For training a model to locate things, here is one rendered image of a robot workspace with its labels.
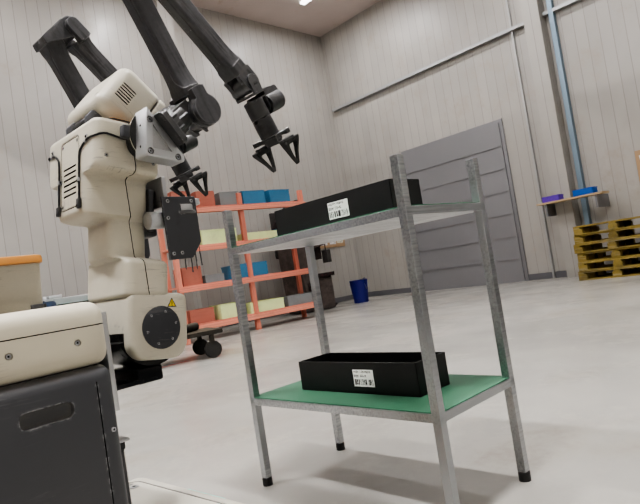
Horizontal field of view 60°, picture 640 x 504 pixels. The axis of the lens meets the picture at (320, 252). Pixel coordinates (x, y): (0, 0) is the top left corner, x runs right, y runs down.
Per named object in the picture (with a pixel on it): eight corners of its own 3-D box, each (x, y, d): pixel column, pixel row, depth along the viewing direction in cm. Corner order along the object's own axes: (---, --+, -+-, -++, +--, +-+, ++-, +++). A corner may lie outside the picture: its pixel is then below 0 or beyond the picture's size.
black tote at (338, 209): (278, 239, 219) (274, 211, 220) (309, 236, 232) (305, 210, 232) (394, 212, 180) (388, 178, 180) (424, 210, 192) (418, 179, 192)
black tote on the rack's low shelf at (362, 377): (302, 390, 220) (298, 361, 220) (332, 379, 232) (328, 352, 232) (420, 397, 179) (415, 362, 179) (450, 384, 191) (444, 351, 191)
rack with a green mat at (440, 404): (340, 447, 253) (303, 208, 256) (533, 478, 187) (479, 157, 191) (261, 485, 220) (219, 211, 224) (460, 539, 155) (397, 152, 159)
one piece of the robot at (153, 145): (146, 154, 124) (145, 106, 126) (135, 160, 128) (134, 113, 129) (185, 162, 132) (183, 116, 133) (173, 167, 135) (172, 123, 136)
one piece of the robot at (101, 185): (103, 383, 116) (101, 102, 124) (33, 380, 141) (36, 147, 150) (208, 371, 135) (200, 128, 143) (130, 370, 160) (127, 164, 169)
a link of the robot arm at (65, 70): (20, 36, 158) (34, 21, 151) (61, 26, 167) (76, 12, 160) (102, 178, 170) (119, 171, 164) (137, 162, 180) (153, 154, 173)
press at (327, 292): (319, 307, 1271) (303, 205, 1279) (352, 304, 1193) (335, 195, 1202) (277, 316, 1185) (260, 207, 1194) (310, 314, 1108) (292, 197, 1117)
